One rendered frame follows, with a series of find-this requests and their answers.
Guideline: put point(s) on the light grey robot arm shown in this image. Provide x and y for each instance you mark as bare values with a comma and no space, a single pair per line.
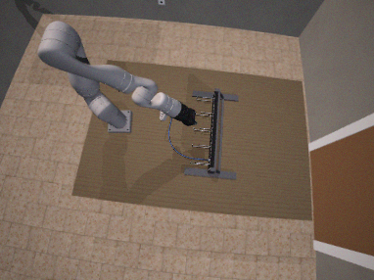
61,48

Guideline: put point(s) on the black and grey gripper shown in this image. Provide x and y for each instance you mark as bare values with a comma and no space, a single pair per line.
180,112

